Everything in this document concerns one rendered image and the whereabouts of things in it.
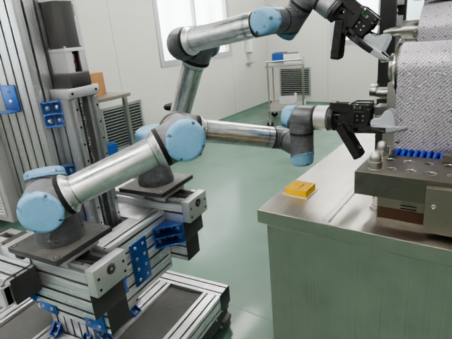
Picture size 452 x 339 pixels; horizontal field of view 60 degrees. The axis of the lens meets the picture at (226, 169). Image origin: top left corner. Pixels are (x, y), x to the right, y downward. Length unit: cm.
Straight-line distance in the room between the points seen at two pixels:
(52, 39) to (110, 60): 345
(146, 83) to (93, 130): 376
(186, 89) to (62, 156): 52
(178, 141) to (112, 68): 385
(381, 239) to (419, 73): 43
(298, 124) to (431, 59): 39
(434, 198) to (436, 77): 32
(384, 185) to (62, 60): 105
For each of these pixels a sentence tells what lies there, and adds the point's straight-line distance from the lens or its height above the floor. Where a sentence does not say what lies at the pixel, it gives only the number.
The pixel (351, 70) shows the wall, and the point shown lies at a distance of 707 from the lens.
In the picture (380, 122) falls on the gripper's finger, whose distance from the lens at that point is 115.
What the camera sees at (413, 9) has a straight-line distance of 218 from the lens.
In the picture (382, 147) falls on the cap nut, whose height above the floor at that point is 106.
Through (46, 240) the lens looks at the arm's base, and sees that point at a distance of 130.
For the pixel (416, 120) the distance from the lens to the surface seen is 116.
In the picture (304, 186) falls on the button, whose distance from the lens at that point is 120.
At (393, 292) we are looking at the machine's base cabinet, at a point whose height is 75.
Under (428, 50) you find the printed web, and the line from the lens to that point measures 114.
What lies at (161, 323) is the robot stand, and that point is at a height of 21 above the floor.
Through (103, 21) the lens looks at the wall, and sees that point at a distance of 487.
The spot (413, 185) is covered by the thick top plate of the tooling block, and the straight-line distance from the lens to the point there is 99.
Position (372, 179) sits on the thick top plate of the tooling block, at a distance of 101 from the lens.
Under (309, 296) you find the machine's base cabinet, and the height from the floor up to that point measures 66.
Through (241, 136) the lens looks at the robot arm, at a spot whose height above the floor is 106.
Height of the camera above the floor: 138
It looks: 19 degrees down
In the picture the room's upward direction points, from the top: 5 degrees counter-clockwise
